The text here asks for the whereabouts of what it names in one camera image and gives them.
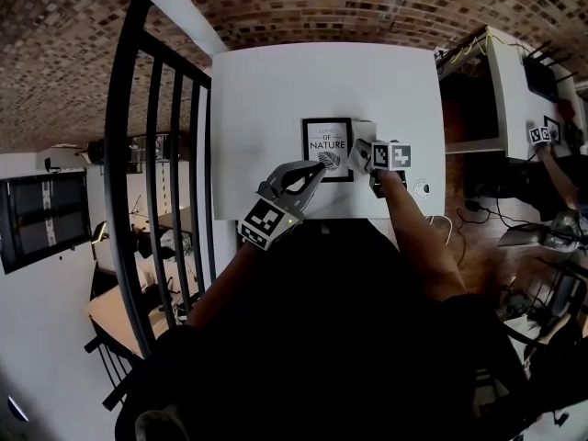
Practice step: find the black metal railing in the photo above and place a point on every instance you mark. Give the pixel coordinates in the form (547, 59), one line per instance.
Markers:
(121, 163)

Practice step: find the black router with antennas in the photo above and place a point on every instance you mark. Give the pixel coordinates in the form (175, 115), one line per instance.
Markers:
(542, 78)

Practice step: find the person's left forearm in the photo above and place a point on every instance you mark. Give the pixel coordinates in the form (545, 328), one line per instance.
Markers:
(220, 287)

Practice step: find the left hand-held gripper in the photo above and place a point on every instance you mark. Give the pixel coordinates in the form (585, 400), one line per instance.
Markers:
(268, 221)

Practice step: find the black chair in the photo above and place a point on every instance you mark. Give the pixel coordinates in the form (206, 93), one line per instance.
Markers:
(558, 292)

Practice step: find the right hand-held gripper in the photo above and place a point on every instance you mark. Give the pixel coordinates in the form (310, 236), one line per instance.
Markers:
(390, 156)

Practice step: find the black framed nature picture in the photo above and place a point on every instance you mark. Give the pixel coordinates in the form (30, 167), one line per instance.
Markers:
(327, 129)

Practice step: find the light wooden desk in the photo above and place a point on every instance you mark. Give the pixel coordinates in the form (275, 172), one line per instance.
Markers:
(110, 320)

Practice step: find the black framed window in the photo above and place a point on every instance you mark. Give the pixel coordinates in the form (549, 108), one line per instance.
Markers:
(43, 218)

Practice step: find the white round disc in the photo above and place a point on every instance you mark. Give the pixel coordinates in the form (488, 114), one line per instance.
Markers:
(420, 190)

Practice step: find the person's right forearm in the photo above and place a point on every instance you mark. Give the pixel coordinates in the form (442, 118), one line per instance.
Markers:
(422, 241)

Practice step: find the white side desk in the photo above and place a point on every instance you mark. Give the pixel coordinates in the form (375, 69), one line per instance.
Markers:
(510, 108)

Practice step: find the small black framed print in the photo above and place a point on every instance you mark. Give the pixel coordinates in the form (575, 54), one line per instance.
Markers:
(555, 129)

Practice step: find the person's black clothing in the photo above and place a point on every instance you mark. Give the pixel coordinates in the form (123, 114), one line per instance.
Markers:
(331, 338)

